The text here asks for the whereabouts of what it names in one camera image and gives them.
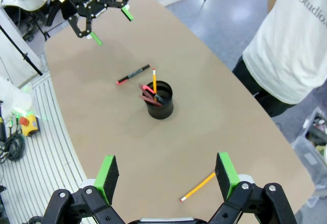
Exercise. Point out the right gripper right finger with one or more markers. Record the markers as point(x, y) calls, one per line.
point(226, 175)

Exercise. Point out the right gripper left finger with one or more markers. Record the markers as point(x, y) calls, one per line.
point(108, 180)

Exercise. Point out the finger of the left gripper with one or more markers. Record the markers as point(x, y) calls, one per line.
point(97, 39)
point(127, 13)

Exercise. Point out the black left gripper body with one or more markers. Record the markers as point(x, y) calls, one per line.
point(89, 3)

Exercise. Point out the yellow pencil pink eraser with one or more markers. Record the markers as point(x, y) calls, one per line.
point(198, 187)
point(154, 83)

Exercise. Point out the mauve pink pen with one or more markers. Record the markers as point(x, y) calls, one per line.
point(150, 101)

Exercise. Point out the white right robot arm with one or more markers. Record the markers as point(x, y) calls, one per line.
point(12, 96)

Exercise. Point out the red pens in cup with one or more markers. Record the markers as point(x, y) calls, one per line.
point(148, 90)

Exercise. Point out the black cylindrical pen holder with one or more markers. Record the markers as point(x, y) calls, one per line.
point(161, 110)

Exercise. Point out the black highlighter pink caps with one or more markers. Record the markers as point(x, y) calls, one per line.
point(134, 74)

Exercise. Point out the black light stand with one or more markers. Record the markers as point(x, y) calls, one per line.
point(25, 55)

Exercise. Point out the clear plastic storage bin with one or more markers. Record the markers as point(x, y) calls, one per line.
point(306, 155)
point(319, 124)

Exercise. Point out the yellow emergency stop box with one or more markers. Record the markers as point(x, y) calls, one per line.
point(32, 127)

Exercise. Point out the person in white t-shirt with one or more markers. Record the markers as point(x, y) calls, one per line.
point(293, 43)

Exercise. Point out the aluminium slotted base plate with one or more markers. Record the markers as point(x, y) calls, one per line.
point(38, 170)

